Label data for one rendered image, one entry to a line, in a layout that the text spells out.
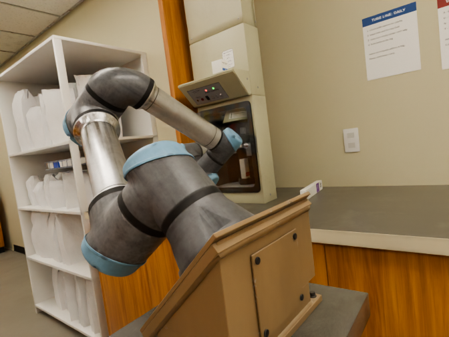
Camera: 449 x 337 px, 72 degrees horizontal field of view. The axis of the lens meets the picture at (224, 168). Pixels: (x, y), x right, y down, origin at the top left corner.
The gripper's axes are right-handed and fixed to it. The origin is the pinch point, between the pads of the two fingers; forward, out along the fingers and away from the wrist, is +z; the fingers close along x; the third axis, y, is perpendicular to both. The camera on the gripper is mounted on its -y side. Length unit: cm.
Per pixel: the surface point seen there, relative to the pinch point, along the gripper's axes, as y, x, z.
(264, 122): 10.7, 9.3, 13.3
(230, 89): 4.1, 24.3, -0.5
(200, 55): -14.7, 44.6, 5.4
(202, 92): -10.3, 25.9, -2.1
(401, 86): 59, 17, 49
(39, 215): -191, -35, -12
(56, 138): -133, 21, -14
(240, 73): 10.8, 29.0, -1.5
